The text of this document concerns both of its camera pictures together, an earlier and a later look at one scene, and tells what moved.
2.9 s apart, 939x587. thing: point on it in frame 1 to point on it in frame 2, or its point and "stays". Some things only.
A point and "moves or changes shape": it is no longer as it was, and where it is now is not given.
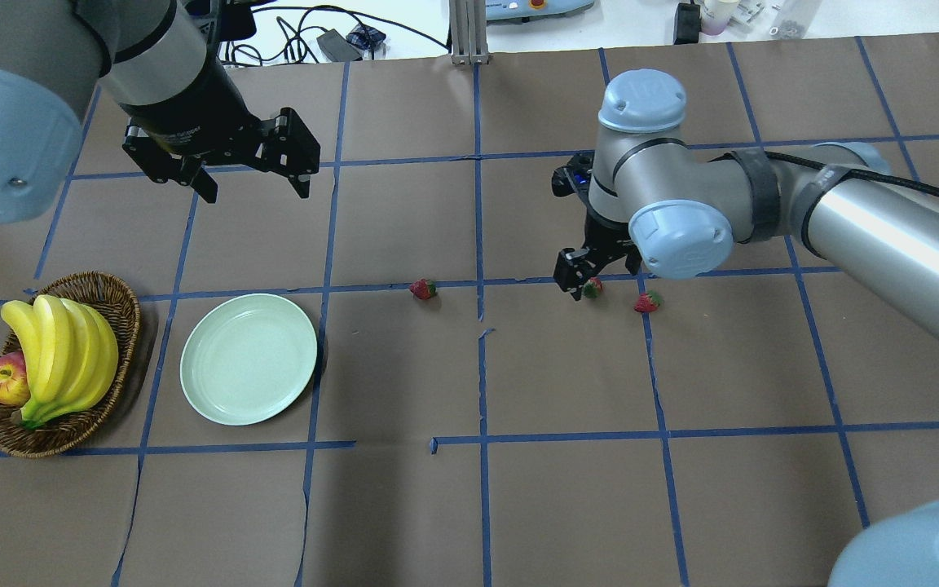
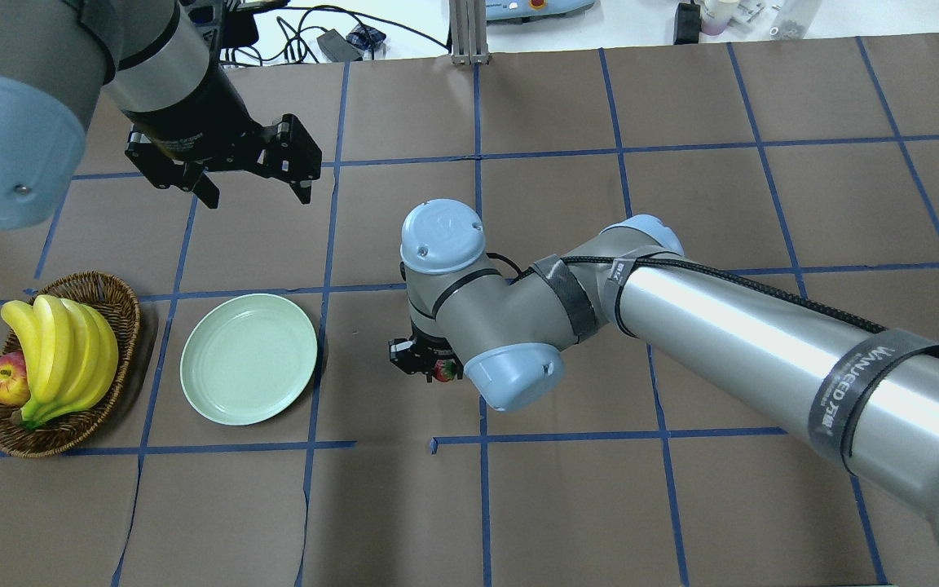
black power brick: [337, 48] stays
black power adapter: [688, 24] stays
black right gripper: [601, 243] to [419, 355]
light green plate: [247, 358] stays
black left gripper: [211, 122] stays
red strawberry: [592, 287] moves or changes shape
